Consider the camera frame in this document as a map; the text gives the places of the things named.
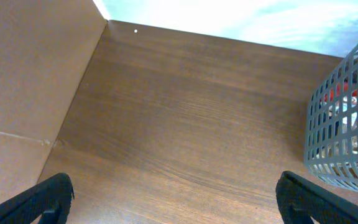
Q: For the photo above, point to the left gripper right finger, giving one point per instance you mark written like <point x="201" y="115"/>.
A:
<point x="301" y="201"/>

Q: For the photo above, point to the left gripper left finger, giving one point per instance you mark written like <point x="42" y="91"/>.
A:
<point x="47" y="202"/>

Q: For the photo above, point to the grey plastic basket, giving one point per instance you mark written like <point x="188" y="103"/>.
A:
<point x="331" y="136"/>

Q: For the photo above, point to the orange spaghetti pasta packet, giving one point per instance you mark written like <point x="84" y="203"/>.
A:
<point x="333" y="92"/>

